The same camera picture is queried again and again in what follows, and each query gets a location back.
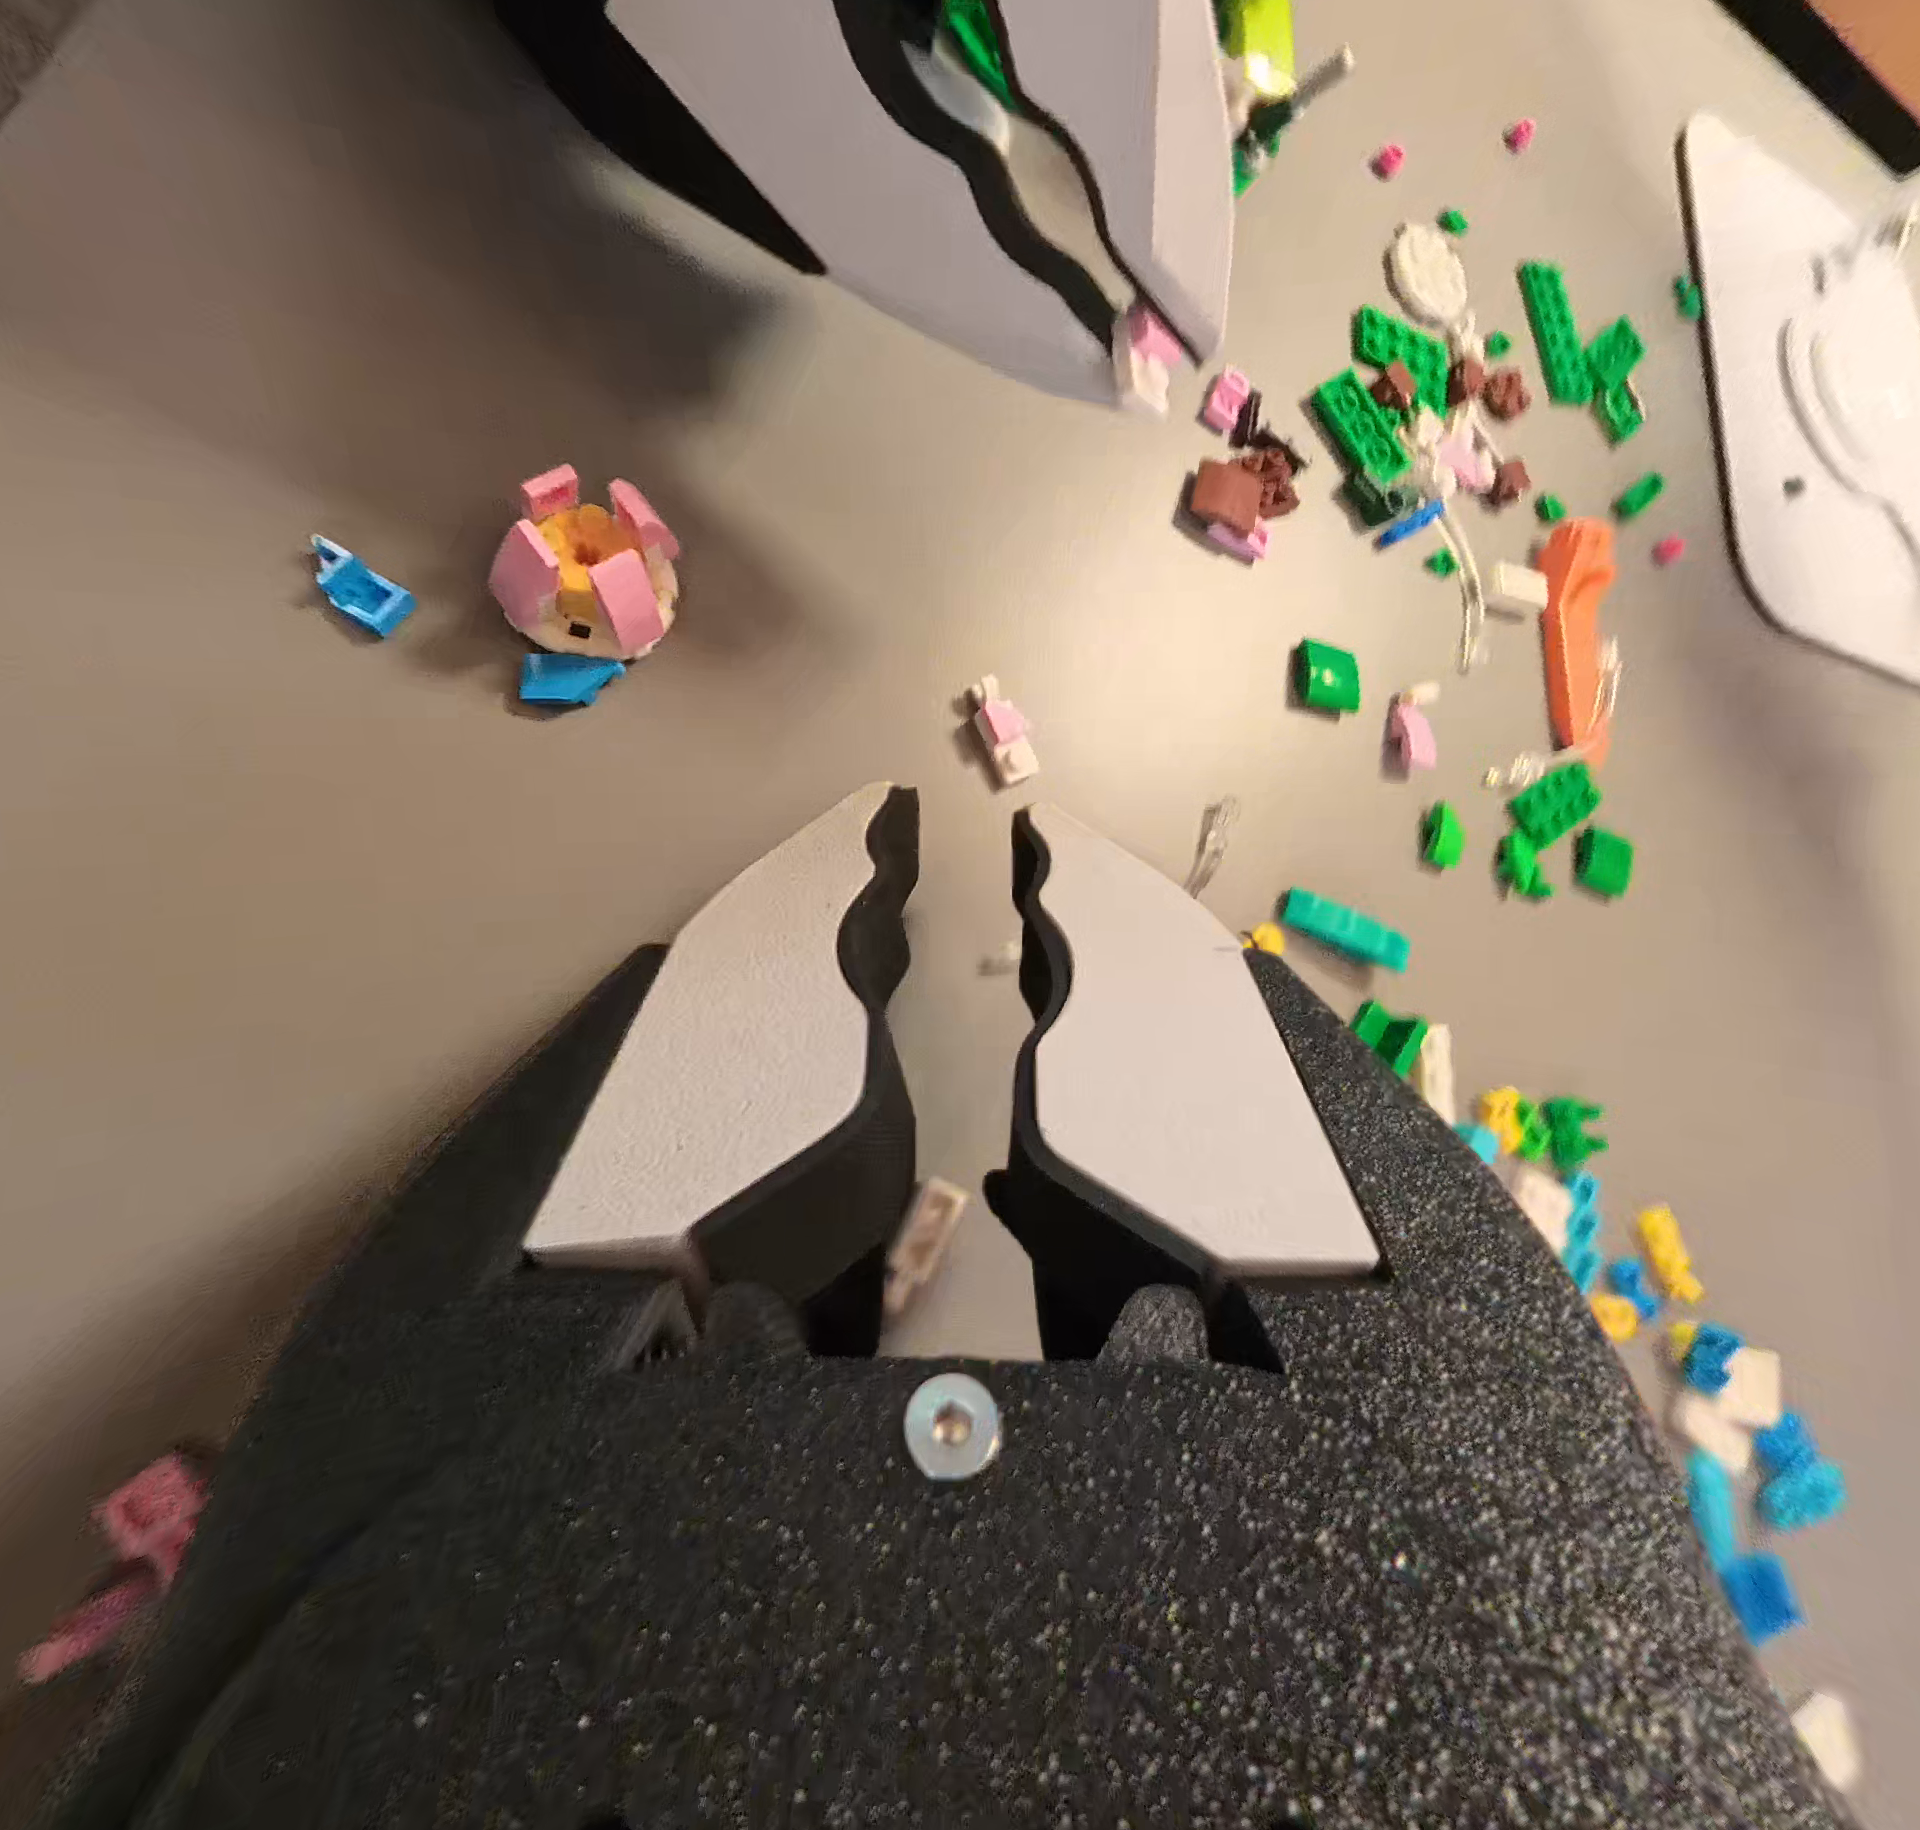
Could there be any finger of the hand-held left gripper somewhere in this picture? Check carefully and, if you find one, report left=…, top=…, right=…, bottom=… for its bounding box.
left=898, top=0, right=1236, bottom=362
left=607, top=0, right=1124, bottom=410

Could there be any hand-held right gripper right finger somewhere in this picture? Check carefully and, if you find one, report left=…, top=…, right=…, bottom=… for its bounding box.
left=987, top=805, right=1378, bottom=1367

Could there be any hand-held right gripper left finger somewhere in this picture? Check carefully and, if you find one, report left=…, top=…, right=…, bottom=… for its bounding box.
left=526, top=789, right=923, bottom=1353

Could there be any pink and white lego piece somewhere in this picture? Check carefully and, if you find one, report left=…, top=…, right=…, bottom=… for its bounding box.
left=1112, top=305, right=1200, bottom=413

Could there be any green lego assembly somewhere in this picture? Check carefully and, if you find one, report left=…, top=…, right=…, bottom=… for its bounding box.
left=1206, top=0, right=1361, bottom=199

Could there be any teal lego brick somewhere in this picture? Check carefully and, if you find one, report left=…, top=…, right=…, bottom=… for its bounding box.
left=1275, top=886, right=1406, bottom=980

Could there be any white lego plate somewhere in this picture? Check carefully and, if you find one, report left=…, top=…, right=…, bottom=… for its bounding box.
left=883, top=1170, right=972, bottom=1314

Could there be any pile of green brown lego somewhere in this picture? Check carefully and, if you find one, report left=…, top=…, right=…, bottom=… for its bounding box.
left=1185, top=210, right=1698, bottom=621

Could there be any small pink white lego flower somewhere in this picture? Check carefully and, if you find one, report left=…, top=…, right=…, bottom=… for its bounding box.
left=965, top=678, right=1047, bottom=789

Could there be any green lego plate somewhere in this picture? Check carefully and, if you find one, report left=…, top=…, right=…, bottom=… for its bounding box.
left=1502, top=761, right=1607, bottom=845

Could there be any large pink lego flower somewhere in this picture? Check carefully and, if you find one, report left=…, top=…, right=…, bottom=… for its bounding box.
left=487, top=468, right=685, bottom=658

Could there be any pile of blue yellow lego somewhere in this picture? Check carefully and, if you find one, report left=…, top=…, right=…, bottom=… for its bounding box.
left=1455, top=1087, right=1866, bottom=1795

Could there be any orange brick separator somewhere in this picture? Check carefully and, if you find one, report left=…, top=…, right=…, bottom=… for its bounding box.
left=1537, top=516, right=1618, bottom=774

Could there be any white rounded board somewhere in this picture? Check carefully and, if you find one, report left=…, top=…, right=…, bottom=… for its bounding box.
left=1673, top=110, right=1920, bottom=684

